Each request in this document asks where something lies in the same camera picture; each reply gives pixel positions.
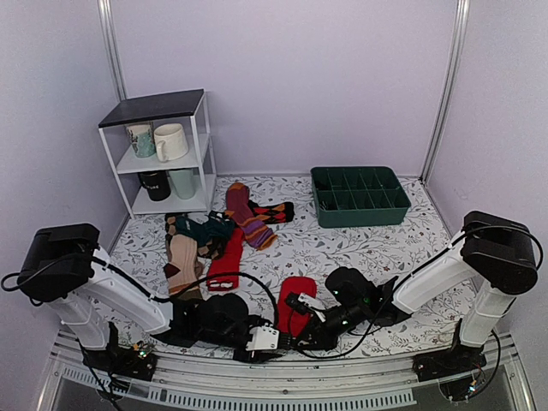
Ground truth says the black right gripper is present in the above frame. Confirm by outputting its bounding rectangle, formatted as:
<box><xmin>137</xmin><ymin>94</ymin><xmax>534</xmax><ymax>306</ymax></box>
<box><xmin>294</xmin><ymin>302</ymin><xmax>368</xmax><ymax>353</ymax></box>

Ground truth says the red sock pair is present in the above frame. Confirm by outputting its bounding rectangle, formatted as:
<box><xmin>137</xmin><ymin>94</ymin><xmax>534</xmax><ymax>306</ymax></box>
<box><xmin>277</xmin><ymin>277</ymin><xmax>317</xmax><ymax>337</ymax></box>

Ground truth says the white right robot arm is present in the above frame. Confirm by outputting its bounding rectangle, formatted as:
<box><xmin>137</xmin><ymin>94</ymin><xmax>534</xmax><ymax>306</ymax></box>
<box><xmin>295</xmin><ymin>211</ymin><xmax>544</xmax><ymax>373</ymax></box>

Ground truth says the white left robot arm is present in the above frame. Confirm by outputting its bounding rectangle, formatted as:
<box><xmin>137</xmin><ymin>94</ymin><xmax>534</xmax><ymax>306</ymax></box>
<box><xmin>15</xmin><ymin>223</ymin><xmax>291</xmax><ymax>372</ymax></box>

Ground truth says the single red sock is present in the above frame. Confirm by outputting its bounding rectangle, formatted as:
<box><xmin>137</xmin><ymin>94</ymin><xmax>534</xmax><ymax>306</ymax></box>
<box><xmin>206</xmin><ymin>228</ymin><xmax>244</xmax><ymax>292</ymax></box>

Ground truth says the maroon purple striped sock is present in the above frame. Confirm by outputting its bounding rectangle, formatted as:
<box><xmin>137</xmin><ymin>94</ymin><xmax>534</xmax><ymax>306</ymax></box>
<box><xmin>225</xmin><ymin>182</ymin><xmax>277</xmax><ymax>250</ymax></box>

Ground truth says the floral white table mat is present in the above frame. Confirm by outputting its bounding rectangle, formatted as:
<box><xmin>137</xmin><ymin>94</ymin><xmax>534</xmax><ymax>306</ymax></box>
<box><xmin>87</xmin><ymin>175</ymin><xmax>485</xmax><ymax>360</ymax></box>

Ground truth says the black orange argyle sock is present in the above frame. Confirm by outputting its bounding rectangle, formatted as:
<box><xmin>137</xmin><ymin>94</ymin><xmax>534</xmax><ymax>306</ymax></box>
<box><xmin>247</xmin><ymin>200</ymin><xmax>295</xmax><ymax>224</ymax></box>

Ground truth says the dark teal sock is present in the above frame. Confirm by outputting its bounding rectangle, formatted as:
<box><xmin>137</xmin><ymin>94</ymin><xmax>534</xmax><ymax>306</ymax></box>
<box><xmin>175</xmin><ymin>211</ymin><xmax>235</xmax><ymax>247</ymax></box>

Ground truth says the green divided organizer tray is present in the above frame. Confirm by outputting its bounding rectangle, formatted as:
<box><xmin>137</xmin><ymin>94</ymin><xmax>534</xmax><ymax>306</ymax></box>
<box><xmin>311</xmin><ymin>166</ymin><xmax>411</xmax><ymax>229</ymax></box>

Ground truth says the mint green mug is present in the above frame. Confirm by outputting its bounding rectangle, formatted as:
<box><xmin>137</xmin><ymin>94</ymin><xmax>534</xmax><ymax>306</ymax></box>
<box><xmin>168</xmin><ymin>169</ymin><xmax>195</xmax><ymax>200</ymax></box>

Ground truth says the black mug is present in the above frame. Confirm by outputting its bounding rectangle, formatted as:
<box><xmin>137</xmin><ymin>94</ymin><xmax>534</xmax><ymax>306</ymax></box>
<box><xmin>138</xmin><ymin>170</ymin><xmax>171</xmax><ymax>202</ymax></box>

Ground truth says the white shelf black top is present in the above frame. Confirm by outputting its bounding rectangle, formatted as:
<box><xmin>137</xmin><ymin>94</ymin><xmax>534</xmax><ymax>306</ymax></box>
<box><xmin>98</xmin><ymin>89</ymin><xmax>217</xmax><ymax>217</ymax></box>

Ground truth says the cream white mug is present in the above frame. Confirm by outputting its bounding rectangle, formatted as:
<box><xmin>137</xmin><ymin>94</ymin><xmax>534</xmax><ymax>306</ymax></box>
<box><xmin>153</xmin><ymin>123</ymin><xmax>188</xmax><ymax>163</ymax></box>

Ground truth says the teal patterned mug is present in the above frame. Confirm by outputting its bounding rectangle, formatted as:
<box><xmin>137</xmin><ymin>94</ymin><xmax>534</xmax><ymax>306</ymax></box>
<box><xmin>126</xmin><ymin>122</ymin><xmax>156</xmax><ymax>158</ymax></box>

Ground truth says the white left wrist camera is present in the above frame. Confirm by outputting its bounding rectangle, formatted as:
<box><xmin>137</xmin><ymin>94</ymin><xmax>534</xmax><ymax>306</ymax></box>
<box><xmin>246</xmin><ymin>325</ymin><xmax>280</xmax><ymax>351</ymax></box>

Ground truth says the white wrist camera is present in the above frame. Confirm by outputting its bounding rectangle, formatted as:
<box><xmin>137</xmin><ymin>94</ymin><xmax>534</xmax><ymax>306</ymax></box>
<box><xmin>285</xmin><ymin>292</ymin><xmax>324</xmax><ymax>315</ymax></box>
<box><xmin>246</xmin><ymin>325</ymin><xmax>280</xmax><ymax>351</ymax></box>

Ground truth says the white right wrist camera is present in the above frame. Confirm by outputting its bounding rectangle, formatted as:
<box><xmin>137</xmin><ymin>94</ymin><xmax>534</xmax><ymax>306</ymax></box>
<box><xmin>285</xmin><ymin>292</ymin><xmax>324</xmax><ymax>315</ymax></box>

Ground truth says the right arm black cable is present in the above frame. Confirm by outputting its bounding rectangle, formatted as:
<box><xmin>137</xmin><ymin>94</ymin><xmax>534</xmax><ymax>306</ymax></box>
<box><xmin>286</xmin><ymin>299</ymin><xmax>386</xmax><ymax>360</ymax></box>

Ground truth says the aluminium front rail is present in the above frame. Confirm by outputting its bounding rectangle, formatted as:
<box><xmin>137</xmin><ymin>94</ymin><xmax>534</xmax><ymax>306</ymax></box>
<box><xmin>38</xmin><ymin>331</ymin><xmax>537</xmax><ymax>410</ymax></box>

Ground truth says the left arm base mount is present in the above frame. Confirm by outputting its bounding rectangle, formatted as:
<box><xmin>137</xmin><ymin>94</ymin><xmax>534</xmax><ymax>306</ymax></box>
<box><xmin>83</xmin><ymin>322</ymin><xmax>158</xmax><ymax>382</ymax></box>

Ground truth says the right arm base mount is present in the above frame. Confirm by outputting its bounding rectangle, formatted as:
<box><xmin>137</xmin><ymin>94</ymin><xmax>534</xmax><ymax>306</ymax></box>
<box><xmin>412</xmin><ymin>320</ymin><xmax>502</xmax><ymax>402</ymax></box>

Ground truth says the right corner metal post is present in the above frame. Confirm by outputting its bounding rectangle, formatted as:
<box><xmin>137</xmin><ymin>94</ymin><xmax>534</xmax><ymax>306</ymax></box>
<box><xmin>420</xmin><ymin>0</ymin><xmax>470</xmax><ymax>185</ymax></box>

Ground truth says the corner metal post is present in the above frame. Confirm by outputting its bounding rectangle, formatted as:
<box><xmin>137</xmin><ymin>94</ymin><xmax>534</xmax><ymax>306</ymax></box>
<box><xmin>97</xmin><ymin>0</ymin><xmax>127</xmax><ymax>101</ymax></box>
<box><xmin>420</xmin><ymin>0</ymin><xmax>470</xmax><ymax>185</ymax></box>

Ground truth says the left corner metal post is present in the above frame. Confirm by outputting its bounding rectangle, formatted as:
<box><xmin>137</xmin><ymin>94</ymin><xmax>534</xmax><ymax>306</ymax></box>
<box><xmin>97</xmin><ymin>0</ymin><xmax>127</xmax><ymax>101</ymax></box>

